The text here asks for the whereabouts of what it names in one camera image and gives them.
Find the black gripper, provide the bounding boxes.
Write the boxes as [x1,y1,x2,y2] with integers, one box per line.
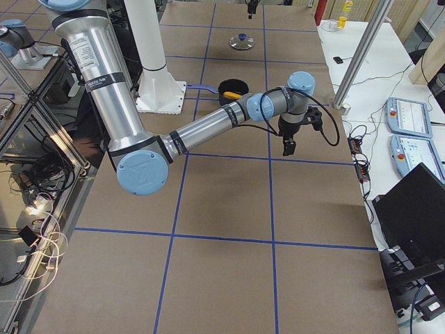
[245,0,258,19]
[278,116,303,157]

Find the glass lid purple knob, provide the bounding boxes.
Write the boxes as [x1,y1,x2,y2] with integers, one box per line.
[228,33,254,51]

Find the yellow plastic corn cob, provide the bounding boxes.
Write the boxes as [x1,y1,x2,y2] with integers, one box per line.
[222,91,242,100]

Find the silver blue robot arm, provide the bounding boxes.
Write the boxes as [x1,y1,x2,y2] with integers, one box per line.
[44,1,316,196]

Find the dark blue saucepan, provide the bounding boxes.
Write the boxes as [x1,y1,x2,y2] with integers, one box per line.
[186,79,250,105]

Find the orange black power strip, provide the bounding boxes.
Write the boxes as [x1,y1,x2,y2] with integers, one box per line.
[348,137,371,184]

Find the small black square sensor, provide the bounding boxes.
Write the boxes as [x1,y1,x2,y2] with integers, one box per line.
[333,56,343,64]

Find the near blue teach pendant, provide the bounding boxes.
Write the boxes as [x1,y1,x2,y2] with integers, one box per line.
[390,134,444,182]

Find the blue teach pendant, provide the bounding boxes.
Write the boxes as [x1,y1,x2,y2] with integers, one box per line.
[384,97,432,138]
[390,134,444,182]

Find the far blue teach pendant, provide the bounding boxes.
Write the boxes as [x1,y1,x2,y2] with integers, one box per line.
[384,97,432,138]

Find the black laptop computer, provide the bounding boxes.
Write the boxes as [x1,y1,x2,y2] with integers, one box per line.
[371,161,445,258]

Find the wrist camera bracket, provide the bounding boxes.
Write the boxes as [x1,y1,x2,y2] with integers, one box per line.
[305,106,323,132]

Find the aluminium frame post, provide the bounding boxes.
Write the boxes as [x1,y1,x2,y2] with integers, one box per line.
[332,0,394,109]

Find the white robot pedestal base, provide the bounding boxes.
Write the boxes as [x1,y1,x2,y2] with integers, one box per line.
[125,1,186,114]

